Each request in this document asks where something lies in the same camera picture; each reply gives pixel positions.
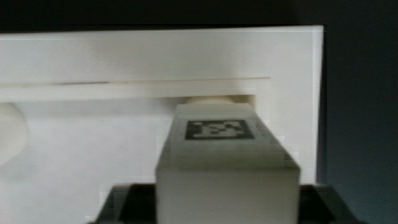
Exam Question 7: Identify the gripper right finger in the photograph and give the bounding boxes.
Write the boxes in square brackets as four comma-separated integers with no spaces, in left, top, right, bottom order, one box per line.
[296,184,353,224]

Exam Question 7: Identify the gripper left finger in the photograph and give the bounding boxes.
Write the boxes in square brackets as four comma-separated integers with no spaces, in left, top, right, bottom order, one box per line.
[86,183,157,224]

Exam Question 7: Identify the white leg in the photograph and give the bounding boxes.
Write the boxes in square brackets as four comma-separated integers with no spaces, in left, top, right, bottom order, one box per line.
[156,98,299,224]

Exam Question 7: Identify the white square tabletop part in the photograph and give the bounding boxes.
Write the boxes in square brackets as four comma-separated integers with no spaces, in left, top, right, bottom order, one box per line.
[0,26,323,224]

